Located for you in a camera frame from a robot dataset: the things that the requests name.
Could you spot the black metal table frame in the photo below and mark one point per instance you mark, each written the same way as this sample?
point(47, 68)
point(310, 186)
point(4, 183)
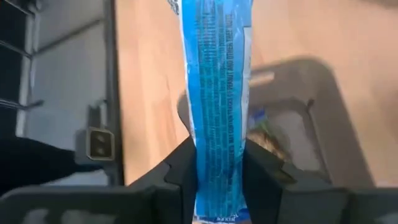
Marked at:
point(113, 77)

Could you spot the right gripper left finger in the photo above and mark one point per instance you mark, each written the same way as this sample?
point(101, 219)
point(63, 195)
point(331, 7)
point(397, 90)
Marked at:
point(180, 186)

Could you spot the black rounded object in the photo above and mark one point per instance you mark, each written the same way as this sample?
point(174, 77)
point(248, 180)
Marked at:
point(37, 161)

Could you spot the blue granola bar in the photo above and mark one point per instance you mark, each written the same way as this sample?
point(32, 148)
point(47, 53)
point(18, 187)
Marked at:
point(217, 109)

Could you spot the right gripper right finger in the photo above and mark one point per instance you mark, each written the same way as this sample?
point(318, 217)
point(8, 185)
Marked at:
point(264, 193)

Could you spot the dark grey plastic bin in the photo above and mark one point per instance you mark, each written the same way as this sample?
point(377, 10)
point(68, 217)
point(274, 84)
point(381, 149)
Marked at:
point(335, 124)

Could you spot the black metal rack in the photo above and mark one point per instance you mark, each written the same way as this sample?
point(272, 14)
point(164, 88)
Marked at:
point(12, 71)

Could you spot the small grey camera box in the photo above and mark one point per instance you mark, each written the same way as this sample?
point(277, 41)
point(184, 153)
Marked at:
point(100, 143)

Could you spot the colourful granola bar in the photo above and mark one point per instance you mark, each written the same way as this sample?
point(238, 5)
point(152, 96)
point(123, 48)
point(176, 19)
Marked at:
point(267, 143)

